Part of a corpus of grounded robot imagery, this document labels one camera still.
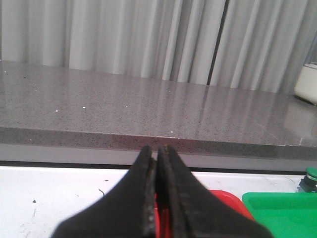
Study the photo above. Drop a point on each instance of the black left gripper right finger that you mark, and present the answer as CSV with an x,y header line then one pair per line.
x,y
194,212

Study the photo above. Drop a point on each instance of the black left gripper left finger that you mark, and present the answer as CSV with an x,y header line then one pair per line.
x,y
127,211

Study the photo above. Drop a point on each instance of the red plastic tray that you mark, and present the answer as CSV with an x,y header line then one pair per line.
x,y
163,228

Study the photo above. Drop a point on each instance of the green plastic tray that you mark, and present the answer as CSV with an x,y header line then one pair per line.
x,y
286,215

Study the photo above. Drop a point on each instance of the green mushroom push button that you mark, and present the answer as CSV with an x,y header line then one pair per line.
x,y
309,182

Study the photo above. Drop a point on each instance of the grey speckled stone counter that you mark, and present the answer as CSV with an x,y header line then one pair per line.
x,y
210,126

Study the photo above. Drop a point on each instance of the white appliance on counter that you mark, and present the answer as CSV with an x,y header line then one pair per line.
x,y
306,85

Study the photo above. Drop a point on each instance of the grey pleated curtain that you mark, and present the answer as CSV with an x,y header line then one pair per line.
x,y
250,44

